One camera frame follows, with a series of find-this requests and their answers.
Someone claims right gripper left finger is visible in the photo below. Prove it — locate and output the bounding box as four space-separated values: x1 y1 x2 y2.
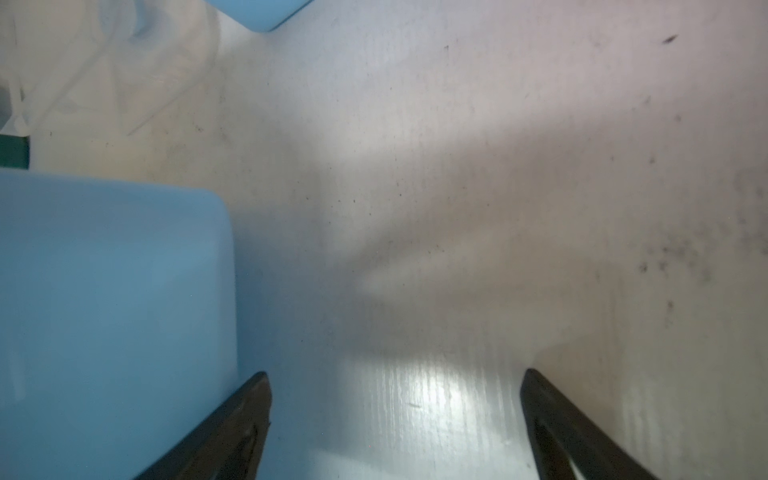
137 372 272 479

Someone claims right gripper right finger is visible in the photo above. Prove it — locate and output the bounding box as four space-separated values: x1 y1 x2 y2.
520 368 655 479

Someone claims green tool case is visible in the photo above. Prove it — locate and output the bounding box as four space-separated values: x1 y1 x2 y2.
0 135 30 170

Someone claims blue toolbox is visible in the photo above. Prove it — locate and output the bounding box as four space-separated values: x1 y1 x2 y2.
207 0 311 33
1 169 238 479

